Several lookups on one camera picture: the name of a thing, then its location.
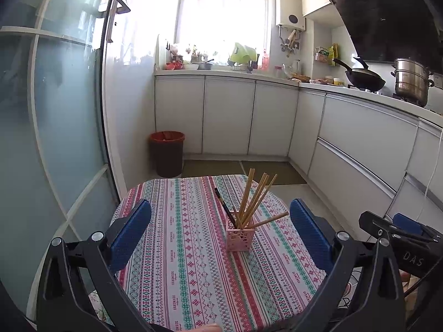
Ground bamboo chopstick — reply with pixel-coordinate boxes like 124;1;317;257
253;212;290;229
237;168;256;229

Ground water heater pipes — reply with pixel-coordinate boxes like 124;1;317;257
279;28;302;56

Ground red trash bin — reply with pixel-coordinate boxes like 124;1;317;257
150;131;186;178

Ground white base cabinets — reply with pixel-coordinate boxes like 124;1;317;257
154;74;443;260

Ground dark chopstick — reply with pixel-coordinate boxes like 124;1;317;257
213;188;237;227
216;187;238;226

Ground glass sliding door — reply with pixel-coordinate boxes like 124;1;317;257
0;0;122;315

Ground kitchen window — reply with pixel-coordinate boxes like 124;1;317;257
173;0;271;64

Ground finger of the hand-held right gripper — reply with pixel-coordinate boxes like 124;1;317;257
392;213;443;242
358;210;399;242

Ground wall spice rack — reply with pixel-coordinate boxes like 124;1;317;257
314;46;333;64

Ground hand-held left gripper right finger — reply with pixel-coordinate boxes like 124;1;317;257
289;199;406;332

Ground green cloth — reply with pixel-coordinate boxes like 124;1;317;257
229;42;258;66

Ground white water heater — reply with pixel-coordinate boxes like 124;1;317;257
275;0;307;28

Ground floral cloth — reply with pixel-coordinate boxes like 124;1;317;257
88;290;118;322

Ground pink perforated utensil holder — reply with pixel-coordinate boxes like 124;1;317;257
226;211;257;253

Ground black wok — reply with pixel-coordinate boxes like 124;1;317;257
332;57;386;90

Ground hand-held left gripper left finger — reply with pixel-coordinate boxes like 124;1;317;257
36;199;153;332

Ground patterned tablecloth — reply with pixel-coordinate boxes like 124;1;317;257
112;175;328;332

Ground white cable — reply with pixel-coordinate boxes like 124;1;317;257
417;161;437;215

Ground black range hood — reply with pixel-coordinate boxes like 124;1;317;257
329;0;443;66

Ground bunch of bamboo chopsticks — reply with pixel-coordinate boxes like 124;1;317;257
232;168;289;230

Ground steel stock pot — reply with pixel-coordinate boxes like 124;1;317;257
391;58;435;108

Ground door handle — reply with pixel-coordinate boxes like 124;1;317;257
107;0;131;44

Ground brown floor mat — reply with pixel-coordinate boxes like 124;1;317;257
182;160;242;178

